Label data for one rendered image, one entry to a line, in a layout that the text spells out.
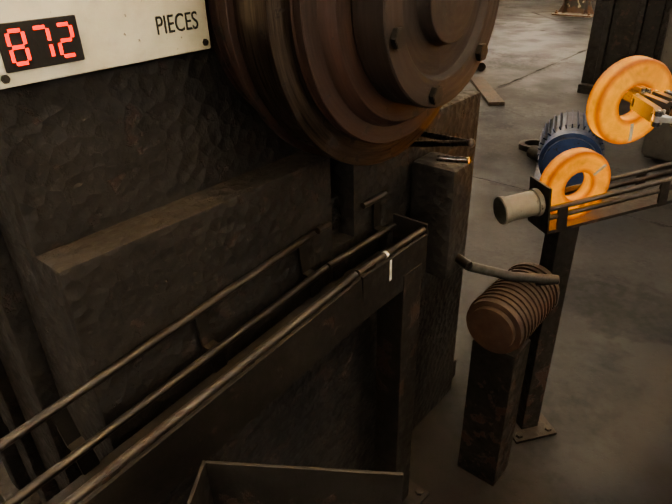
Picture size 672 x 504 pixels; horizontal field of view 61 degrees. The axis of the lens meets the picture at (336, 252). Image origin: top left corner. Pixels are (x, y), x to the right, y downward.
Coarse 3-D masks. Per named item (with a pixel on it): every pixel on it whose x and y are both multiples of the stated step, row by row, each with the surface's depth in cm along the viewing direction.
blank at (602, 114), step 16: (624, 64) 97; (640, 64) 97; (656, 64) 98; (608, 80) 98; (624, 80) 98; (640, 80) 98; (656, 80) 99; (592, 96) 100; (608, 96) 99; (592, 112) 101; (608, 112) 100; (592, 128) 104; (608, 128) 102; (624, 128) 103; (640, 128) 104
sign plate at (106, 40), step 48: (0, 0) 53; (48, 0) 56; (96, 0) 59; (144, 0) 63; (192, 0) 68; (0, 48) 54; (48, 48) 57; (96, 48) 61; (144, 48) 65; (192, 48) 70
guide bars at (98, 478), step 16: (400, 240) 99; (384, 256) 95; (352, 272) 90; (336, 288) 87; (320, 304) 85; (304, 320) 83; (272, 336) 79; (256, 352) 77; (240, 368) 75; (224, 384) 73; (192, 400) 70; (176, 416) 69; (160, 432) 67; (144, 448) 66; (112, 464) 64; (96, 480) 62; (80, 496) 61
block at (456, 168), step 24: (432, 168) 106; (456, 168) 105; (432, 192) 108; (456, 192) 106; (432, 216) 111; (456, 216) 109; (432, 240) 113; (456, 240) 113; (432, 264) 115; (456, 264) 116
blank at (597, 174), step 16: (560, 160) 117; (576, 160) 116; (592, 160) 117; (544, 176) 119; (560, 176) 117; (592, 176) 119; (608, 176) 120; (560, 192) 119; (576, 192) 123; (592, 192) 121
